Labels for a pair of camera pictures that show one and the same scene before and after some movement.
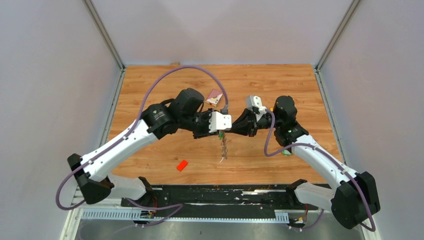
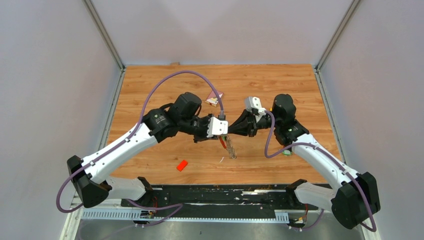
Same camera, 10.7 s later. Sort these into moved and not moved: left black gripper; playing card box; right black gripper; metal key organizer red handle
Moved: metal key organizer red handle
Not moved: playing card box; left black gripper; right black gripper
